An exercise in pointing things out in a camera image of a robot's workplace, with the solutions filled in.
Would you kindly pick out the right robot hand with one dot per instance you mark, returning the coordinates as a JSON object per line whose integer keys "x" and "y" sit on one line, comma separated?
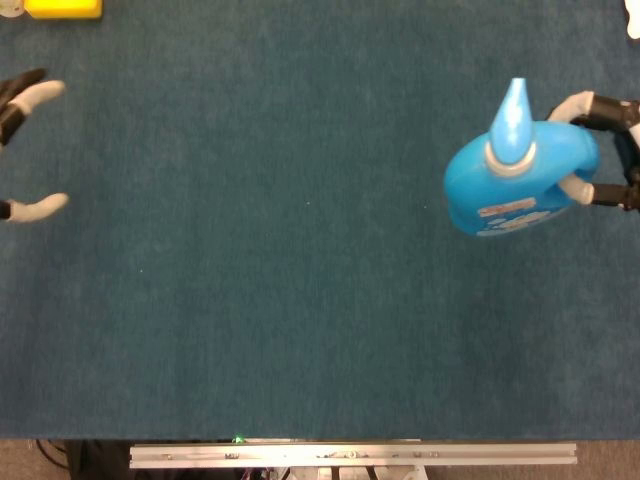
{"x": 607, "y": 107}

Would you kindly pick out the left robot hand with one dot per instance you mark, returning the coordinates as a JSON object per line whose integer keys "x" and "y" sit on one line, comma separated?
{"x": 40, "y": 92}

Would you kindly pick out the blue detergent bottle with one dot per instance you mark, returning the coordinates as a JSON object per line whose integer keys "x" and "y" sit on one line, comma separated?
{"x": 475, "y": 190}

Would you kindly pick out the yellow sponge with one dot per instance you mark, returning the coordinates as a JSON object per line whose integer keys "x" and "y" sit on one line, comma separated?
{"x": 62, "y": 7}

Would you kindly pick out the white pillow bag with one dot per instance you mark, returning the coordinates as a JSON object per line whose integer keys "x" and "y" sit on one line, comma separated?
{"x": 634, "y": 22}

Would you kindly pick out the white paper cup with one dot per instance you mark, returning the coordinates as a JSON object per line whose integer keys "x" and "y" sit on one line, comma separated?
{"x": 11, "y": 7}

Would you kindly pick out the blue table cloth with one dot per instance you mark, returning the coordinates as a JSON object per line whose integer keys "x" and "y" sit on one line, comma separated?
{"x": 300, "y": 300}

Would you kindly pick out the aluminium rail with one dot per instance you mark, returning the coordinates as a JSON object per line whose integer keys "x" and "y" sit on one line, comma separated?
{"x": 350, "y": 455}

